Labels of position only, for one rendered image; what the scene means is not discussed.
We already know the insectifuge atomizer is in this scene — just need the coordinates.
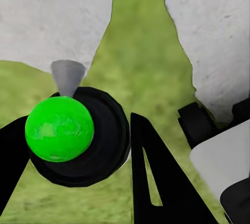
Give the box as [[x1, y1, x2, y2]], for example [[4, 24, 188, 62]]
[[25, 59, 131, 188]]

